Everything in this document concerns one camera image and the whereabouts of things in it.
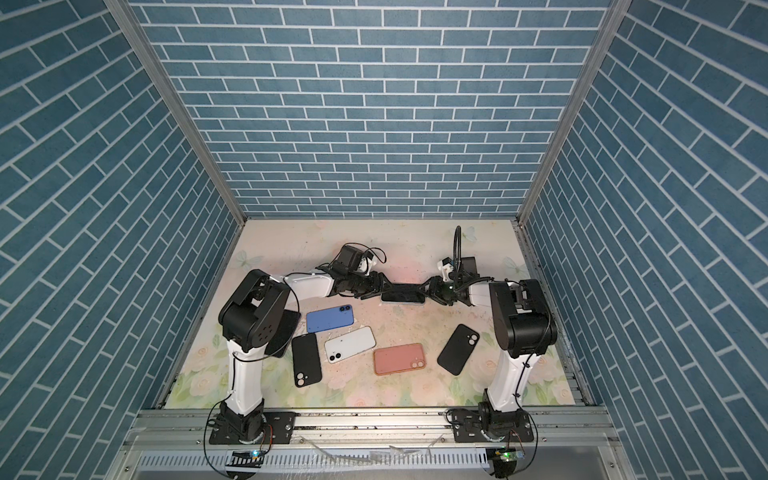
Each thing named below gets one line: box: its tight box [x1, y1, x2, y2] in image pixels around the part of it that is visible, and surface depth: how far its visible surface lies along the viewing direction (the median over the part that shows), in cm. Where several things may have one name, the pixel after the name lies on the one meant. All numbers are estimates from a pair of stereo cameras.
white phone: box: [324, 326, 377, 363], surface depth 89 cm
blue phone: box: [306, 304, 355, 333], surface depth 95 cm
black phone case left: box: [291, 333, 322, 388], surface depth 86 cm
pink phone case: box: [373, 343, 426, 376], surface depth 87 cm
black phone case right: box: [437, 323, 480, 376], surface depth 89 cm
